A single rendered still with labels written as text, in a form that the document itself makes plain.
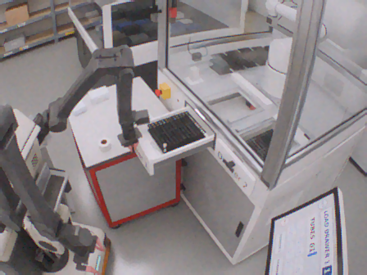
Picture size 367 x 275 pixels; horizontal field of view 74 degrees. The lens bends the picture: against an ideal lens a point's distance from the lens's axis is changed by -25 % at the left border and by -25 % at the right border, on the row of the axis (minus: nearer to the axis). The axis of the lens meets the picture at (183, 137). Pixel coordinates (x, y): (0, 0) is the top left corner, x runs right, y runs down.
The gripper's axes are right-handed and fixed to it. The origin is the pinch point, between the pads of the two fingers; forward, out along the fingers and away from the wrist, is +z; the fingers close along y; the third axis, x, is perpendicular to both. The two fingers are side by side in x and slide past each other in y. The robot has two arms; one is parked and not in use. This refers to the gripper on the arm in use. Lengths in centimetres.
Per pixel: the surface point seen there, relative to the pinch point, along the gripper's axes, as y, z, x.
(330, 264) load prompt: 25, -24, -97
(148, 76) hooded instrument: 42, 27, 87
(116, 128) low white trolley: 0.4, 13.7, 32.0
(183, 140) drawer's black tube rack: 23.0, 1.8, -5.3
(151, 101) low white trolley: 28, 16, 45
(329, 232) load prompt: 33, -23, -88
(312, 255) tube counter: 25, -19, -90
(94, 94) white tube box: -4, 8, 64
